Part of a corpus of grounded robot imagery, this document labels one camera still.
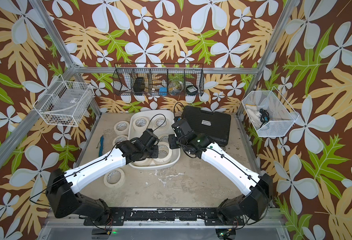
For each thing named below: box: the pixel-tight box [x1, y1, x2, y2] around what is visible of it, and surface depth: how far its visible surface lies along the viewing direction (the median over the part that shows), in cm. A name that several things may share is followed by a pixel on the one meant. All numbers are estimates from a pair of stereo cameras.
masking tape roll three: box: [103, 168, 126, 189], surface depth 84 cm
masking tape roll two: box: [113, 120, 130, 136], surface depth 112 cm
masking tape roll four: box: [132, 116, 150, 131], surface depth 109 cm
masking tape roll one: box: [112, 135, 129, 148], surface depth 104 cm
